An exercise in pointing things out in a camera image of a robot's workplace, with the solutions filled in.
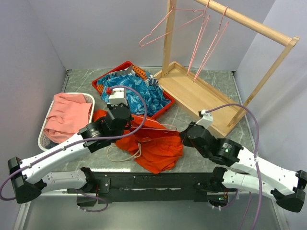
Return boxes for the white perforated laundry basket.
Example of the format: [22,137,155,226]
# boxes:
[37,92,96,151]

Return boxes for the navy printed garment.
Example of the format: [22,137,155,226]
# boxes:
[144,74,160,90]

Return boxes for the orange drawstring shorts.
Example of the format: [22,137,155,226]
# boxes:
[93,109,184,174]

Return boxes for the wooden clothes rack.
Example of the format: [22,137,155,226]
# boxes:
[156,0,300,137]

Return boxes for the pink garment in basket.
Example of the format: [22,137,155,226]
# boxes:
[43,92,93,144]

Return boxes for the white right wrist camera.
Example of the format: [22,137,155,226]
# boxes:
[196,110,213,128]

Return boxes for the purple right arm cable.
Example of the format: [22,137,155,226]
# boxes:
[206,104,263,230]

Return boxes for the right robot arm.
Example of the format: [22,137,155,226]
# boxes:
[179,122,307,213]

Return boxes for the red plastic bin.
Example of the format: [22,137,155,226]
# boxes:
[92,61,175,118]

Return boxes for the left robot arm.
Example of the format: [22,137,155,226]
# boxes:
[8,103,133,204]

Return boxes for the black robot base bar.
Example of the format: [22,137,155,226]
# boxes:
[57,171,243,208]

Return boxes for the pink wire hanger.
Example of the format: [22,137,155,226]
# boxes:
[139,7,205,47]
[193,6,229,82]
[187,0,210,74]
[134,117,179,139]

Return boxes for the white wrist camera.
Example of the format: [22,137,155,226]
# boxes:
[196,110,213,128]
[106,87,128,106]

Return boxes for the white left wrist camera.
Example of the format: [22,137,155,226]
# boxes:
[106,87,128,106]

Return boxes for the blue leaf-patterned shorts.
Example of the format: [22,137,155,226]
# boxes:
[96,72,171,117]

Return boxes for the orange dotted garment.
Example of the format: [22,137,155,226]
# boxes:
[132,65,147,81]

